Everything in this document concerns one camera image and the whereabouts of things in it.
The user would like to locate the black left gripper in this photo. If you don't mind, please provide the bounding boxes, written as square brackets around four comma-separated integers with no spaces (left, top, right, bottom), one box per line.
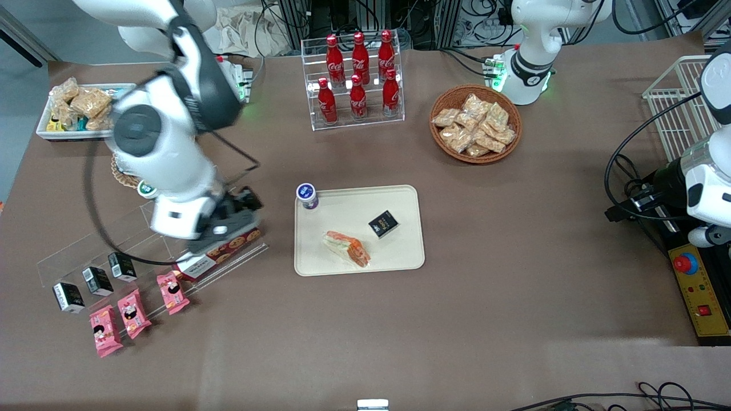
[604,160,689,223]

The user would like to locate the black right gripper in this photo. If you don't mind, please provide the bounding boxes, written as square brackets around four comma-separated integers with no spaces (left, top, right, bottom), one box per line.
[220,187,264,216]

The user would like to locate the plastic sandwich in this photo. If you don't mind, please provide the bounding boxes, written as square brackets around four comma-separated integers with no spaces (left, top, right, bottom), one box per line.
[322,230,372,268]

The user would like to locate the beige plastic tray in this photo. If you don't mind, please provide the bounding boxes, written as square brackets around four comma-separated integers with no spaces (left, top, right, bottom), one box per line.
[294,184,426,277]

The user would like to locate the white rectangular snack tray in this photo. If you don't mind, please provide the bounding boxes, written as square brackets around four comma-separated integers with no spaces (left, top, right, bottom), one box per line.
[35,83,138,142]

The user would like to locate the blue lid yogurt cup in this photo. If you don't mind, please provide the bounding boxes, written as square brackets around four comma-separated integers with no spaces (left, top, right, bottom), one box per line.
[296,183,319,211]

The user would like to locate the red plaid cookie box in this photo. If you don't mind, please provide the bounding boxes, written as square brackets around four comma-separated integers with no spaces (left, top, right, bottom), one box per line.
[174,228,262,281]

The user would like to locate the clear acrylic bottle rack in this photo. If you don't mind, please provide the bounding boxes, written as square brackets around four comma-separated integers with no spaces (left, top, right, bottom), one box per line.
[301,35,405,132]

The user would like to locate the yellow emergency stop box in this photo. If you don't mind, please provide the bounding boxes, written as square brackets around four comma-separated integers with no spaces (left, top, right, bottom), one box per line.
[662,223,731,346]

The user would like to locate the red cola bottle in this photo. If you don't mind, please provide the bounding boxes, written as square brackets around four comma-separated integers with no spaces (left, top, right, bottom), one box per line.
[318,78,338,125]
[382,68,400,117]
[352,31,370,83]
[378,30,396,80]
[326,34,345,87]
[349,74,368,121]

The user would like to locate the pink snack packet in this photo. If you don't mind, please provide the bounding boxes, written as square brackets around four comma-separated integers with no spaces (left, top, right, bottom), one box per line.
[118,289,152,340]
[157,272,190,316]
[90,305,123,358]

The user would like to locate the clear acrylic stepped stand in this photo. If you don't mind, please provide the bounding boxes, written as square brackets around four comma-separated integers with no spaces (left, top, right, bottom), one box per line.
[37,200,269,312]

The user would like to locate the small black box gold print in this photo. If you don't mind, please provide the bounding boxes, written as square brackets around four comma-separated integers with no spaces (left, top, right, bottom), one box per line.
[368,210,400,239]

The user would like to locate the oval wicker basket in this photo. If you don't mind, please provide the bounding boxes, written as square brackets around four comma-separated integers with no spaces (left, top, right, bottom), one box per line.
[110,151,143,190]

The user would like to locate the small black white box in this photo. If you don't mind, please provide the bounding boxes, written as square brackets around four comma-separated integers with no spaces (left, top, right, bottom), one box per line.
[82,266,114,297]
[53,282,86,314]
[108,252,138,282]

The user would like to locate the crumpled beige paper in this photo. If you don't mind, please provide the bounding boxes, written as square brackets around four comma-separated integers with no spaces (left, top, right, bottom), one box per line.
[214,6,293,58]

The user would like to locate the round brown wicker basket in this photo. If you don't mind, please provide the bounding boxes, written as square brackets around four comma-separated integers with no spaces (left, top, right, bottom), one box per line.
[429,84,523,165]

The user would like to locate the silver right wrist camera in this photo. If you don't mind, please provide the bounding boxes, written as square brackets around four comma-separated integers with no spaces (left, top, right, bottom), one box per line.
[200,211,259,239]

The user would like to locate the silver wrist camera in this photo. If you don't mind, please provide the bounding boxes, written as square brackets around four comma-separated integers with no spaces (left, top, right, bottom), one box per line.
[200,211,259,239]
[688,225,731,248]

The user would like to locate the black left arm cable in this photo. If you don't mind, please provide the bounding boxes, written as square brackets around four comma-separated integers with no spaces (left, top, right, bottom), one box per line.
[604,91,704,223]

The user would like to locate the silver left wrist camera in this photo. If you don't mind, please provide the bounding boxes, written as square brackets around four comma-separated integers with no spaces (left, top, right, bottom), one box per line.
[688,225,731,248]

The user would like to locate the white wire basket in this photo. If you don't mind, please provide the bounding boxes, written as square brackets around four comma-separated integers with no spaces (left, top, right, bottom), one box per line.
[642,55,721,163]

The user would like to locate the black floor cables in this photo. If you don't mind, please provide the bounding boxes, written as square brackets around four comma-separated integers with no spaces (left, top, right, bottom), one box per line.
[508,381,731,411]

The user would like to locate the black equipment rack with cables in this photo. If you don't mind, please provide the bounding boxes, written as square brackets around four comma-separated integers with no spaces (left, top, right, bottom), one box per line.
[260,0,517,51]

